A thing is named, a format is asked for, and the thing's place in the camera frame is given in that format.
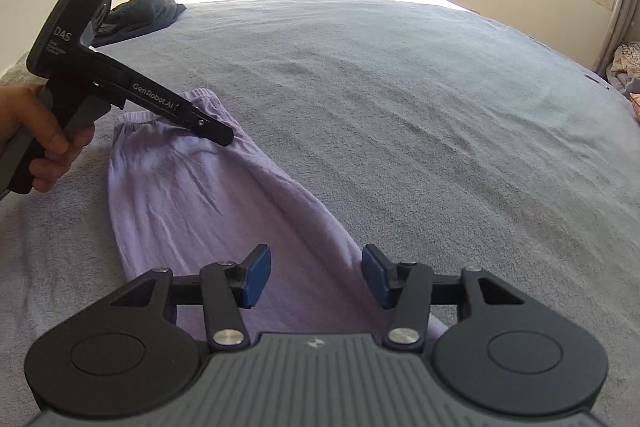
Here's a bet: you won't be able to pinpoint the person's left hand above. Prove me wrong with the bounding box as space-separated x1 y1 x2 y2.
0 83 96 192

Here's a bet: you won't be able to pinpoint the lilac pants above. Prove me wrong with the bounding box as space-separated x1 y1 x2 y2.
107 88 448 343

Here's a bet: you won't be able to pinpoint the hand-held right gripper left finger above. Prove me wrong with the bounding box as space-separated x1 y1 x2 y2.
110 243 273 350

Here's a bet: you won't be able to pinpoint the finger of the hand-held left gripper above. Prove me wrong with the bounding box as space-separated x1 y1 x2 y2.
172 103 235 146

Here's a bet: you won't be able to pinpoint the grey bed blanket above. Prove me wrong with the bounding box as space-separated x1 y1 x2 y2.
0 0 640 427

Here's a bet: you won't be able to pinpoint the folded bedding pile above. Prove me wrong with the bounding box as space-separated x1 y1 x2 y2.
606 42 640 122

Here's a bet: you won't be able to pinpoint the dark grey clothing pile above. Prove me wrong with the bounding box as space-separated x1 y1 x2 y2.
92 0 187 48

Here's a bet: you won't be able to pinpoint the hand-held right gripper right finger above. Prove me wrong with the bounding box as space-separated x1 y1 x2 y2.
361 243 526 350

